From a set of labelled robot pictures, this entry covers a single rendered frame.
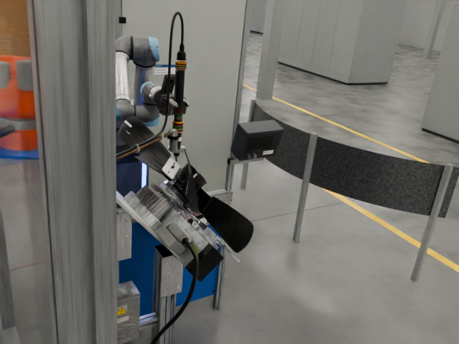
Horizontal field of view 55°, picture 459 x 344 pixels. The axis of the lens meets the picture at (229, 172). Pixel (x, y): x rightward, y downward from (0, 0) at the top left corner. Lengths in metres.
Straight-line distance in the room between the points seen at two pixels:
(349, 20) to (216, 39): 7.88
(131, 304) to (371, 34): 10.49
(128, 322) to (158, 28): 2.45
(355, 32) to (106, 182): 11.16
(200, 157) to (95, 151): 3.87
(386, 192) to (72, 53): 3.25
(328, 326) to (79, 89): 2.86
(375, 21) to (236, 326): 9.70
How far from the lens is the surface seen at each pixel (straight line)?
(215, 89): 4.01
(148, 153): 1.74
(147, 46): 2.25
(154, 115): 2.03
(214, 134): 4.14
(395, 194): 3.44
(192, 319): 2.93
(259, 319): 2.99
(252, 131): 2.43
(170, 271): 1.89
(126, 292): 1.78
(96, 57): 0.27
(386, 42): 12.16
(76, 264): 0.32
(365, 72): 11.84
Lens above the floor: 1.94
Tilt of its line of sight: 23 degrees down
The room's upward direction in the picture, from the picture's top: 6 degrees clockwise
